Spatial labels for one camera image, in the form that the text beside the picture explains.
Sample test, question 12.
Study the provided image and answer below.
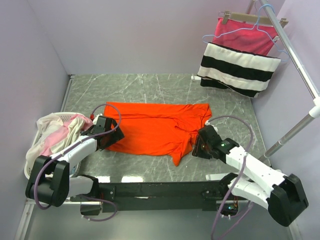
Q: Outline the orange t-shirt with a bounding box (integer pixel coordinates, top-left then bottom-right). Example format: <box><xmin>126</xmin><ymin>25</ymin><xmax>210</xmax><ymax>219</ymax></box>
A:
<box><xmin>103</xmin><ymin>102</ymin><xmax>212</xmax><ymax>166</ymax></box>

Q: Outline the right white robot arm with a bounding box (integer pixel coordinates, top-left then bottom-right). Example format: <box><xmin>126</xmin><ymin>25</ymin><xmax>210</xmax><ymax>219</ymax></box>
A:
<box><xmin>192</xmin><ymin>125</ymin><xmax>309</xmax><ymax>227</ymax></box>

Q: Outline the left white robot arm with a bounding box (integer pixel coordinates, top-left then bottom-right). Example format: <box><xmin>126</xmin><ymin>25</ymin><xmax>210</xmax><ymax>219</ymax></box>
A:
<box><xmin>25</xmin><ymin>116</ymin><xmax>125</xmax><ymax>209</ymax></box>

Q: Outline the cream and pink clothes pile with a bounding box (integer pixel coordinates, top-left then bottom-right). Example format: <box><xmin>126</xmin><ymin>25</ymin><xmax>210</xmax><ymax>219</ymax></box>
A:
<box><xmin>25</xmin><ymin>113</ymin><xmax>93</xmax><ymax>167</ymax></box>

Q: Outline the black base beam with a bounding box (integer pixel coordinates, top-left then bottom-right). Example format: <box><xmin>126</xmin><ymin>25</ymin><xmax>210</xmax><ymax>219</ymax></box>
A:
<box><xmin>69</xmin><ymin>181</ymin><xmax>251</xmax><ymax>216</ymax></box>

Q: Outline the white laundry basket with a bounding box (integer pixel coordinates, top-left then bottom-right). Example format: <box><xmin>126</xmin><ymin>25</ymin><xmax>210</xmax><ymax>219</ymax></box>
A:
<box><xmin>23</xmin><ymin>111</ymin><xmax>86</xmax><ymax>181</ymax></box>

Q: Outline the black white striped cloth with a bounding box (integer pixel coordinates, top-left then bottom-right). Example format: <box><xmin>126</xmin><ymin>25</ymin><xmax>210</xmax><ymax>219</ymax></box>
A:
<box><xmin>197</xmin><ymin>42</ymin><xmax>281</xmax><ymax>98</ymax></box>

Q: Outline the silver clothes rack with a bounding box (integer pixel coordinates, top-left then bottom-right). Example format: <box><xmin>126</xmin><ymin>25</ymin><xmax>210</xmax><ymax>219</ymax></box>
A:
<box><xmin>191</xmin><ymin>0</ymin><xmax>320</xmax><ymax>181</ymax></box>

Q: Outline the pink towel on hanger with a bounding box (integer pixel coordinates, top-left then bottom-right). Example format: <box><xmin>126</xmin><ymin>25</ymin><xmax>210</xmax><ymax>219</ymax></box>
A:
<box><xmin>212</xmin><ymin>16</ymin><xmax>277</xmax><ymax>57</ymax></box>

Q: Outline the wooden clip hanger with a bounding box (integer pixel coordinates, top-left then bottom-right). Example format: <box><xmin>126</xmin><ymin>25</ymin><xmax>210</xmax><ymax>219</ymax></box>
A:
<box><xmin>218</xmin><ymin>10</ymin><xmax>272</xmax><ymax>26</ymax></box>

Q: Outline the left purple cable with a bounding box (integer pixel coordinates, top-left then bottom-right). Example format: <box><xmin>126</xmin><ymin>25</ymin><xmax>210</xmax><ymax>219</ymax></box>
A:
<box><xmin>33</xmin><ymin>103</ymin><xmax>122</xmax><ymax>223</ymax></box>

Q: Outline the aluminium rail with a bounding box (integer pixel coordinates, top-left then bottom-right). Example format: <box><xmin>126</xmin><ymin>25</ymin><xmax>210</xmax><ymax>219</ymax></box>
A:
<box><xmin>24</xmin><ymin>197</ymin><xmax>101</xmax><ymax>206</ymax></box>

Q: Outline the blue wire hanger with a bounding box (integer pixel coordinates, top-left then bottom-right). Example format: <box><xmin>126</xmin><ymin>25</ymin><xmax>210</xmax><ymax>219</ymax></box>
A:
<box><xmin>201</xmin><ymin>4</ymin><xmax>290</xmax><ymax>63</ymax></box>

